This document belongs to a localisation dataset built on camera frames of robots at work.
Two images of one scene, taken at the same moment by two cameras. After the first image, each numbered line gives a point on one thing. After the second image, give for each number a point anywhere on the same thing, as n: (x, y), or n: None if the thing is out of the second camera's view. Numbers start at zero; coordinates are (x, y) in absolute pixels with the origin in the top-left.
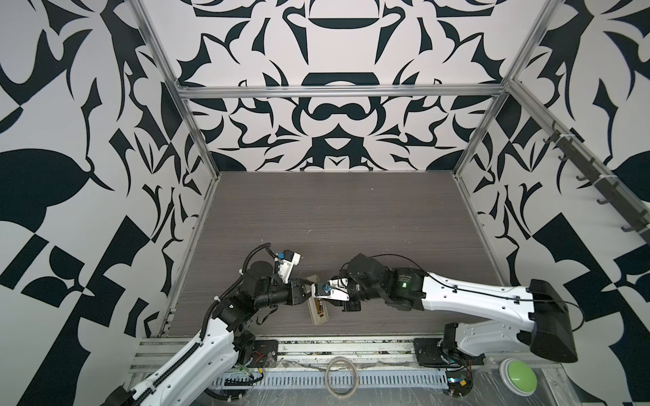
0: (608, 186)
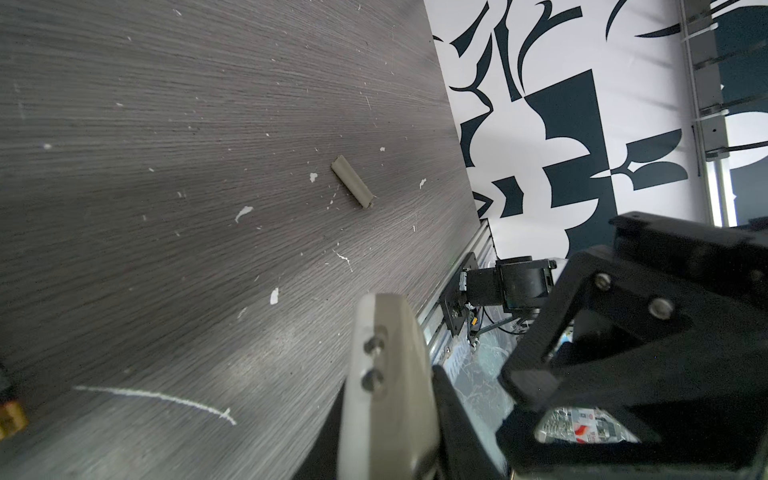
0: (708, 77)
